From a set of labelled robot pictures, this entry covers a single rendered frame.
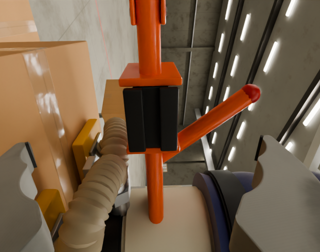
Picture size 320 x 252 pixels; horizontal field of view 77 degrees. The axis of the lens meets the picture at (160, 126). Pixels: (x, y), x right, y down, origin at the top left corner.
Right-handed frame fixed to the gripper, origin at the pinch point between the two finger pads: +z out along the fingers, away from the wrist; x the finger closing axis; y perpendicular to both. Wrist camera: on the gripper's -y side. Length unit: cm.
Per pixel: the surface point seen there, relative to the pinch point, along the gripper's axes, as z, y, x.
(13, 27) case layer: 76, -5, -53
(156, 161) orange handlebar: 8.3, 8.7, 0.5
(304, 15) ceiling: 690, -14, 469
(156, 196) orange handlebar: 8.2, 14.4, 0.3
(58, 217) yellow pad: 4.5, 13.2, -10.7
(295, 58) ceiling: 676, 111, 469
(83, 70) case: 28.9, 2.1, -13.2
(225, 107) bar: 10.7, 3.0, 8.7
